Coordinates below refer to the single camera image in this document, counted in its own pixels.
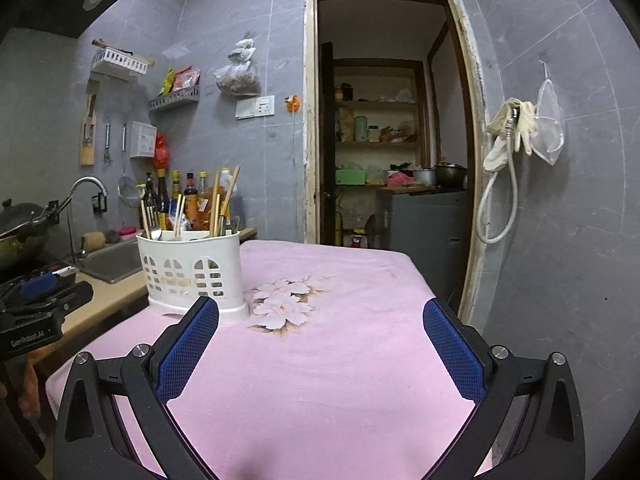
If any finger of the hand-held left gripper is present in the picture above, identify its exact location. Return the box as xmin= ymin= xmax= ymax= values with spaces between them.
xmin=0 ymin=281 xmax=95 ymax=325
xmin=0 ymin=271 xmax=58 ymax=306

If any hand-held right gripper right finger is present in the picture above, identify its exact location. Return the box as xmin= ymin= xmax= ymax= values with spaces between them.
xmin=422 ymin=297 xmax=587 ymax=480

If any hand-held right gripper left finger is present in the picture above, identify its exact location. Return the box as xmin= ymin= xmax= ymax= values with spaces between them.
xmin=52 ymin=296 xmax=221 ymax=480

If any white plastic utensil basket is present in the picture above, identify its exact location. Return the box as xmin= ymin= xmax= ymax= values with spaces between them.
xmin=136 ymin=230 xmax=250 ymax=326

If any bunch of wooden chopsticks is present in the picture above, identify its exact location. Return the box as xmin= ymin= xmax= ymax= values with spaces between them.
xmin=139 ymin=165 xmax=242 ymax=241

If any person's left hand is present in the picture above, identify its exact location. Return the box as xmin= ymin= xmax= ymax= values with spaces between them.
xmin=19 ymin=352 xmax=44 ymax=419

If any beige kitchen counter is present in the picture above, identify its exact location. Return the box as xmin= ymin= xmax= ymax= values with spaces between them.
xmin=30 ymin=227 xmax=258 ymax=376

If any black wok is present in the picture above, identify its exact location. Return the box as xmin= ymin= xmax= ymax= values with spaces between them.
xmin=0 ymin=199 xmax=62 ymax=268

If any stainless steel sink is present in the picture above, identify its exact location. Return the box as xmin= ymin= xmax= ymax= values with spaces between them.
xmin=80 ymin=242 xmax=146 ymax=285

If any chrome faucet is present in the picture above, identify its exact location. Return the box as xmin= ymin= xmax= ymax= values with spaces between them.
xmin=67 ymin=176 xmax=109 ymax=261

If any hanging metal mesh strainer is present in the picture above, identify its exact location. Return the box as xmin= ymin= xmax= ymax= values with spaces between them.
xmin=117 ymin=122 xmax=142 ymax=208

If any grey cabinet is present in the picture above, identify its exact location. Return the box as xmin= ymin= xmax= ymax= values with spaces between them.
xmin=375 ymin=189 xmax=471 ymax=301

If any dark bottle white label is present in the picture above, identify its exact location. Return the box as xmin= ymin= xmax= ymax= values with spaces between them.
xmin=145 ymin=172 xmax=157 ymax=231

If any pink flower-print tablecloth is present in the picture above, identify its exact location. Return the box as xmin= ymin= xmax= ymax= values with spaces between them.
xmin=45 ymin=239 xmax=493 ymax=480

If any dark bottle yellow label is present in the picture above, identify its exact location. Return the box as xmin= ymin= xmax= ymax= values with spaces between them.
xmin=156 ymin=169 xmax=171 ymax=228

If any wooden knife holder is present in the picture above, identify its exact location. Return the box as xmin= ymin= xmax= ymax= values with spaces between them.
xmin=79 ymin=79 xmax=101 ymax=167

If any red plastic bag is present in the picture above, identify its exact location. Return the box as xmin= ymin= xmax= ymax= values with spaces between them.
xmin=152 ymin=132 xmax=171 ymax=170

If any plastic oil jug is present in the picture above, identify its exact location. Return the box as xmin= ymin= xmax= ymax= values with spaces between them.
xmin=220 ymin=167 xmax=241 ymax=221

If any dark metal pot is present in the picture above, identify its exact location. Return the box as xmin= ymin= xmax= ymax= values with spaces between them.
xmin=434 ymin=161 xmax=468 ymax=190

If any white rubber glove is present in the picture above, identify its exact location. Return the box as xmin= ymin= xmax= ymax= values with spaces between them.
xmin=515 ymin=101 xmax=537 ymax=157
xmin=482 ymin=100 xmax=518 ymax=172

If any hanging mesh bag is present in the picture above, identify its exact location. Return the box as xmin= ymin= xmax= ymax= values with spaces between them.
xmin=532 ymin=77 xmax=567 ymax=166

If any red seasoning packet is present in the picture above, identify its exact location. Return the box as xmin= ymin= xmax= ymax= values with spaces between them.
xmin=174 ymin=66 xmax=201 ymax=92

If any wooden shelf unit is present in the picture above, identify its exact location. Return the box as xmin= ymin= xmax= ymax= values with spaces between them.
xmin=332 ymin=60 xmax=426 ymax=191

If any hanging clear plastic bag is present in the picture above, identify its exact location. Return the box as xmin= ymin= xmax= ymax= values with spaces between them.
xmin=214 ymin=34 xmax=262 ymax=97

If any white hose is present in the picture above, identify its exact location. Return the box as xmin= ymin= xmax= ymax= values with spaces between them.
xmin=475 ymin=107 xmax=518 ymax=245

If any white wall box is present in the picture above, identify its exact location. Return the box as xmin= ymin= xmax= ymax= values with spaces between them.
xmin=129 ymin=121 xmax=158 ymax=160

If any grey wall rack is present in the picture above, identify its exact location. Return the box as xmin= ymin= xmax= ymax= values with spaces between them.
xmin=148 ymin=86 xmax=201 ymax=112

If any white wall basket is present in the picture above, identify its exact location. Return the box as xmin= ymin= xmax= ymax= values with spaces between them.
xmin=91 ymin=47 xmax=151 ymax=80

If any white wall socket panel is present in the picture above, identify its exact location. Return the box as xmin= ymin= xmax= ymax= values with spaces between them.
xmin=235 ymin=95 xmax=276 ymax=120

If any wooden door frame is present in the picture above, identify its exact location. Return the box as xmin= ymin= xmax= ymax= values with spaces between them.
xmin=302 ymin=0 xmax=488 ymax=323

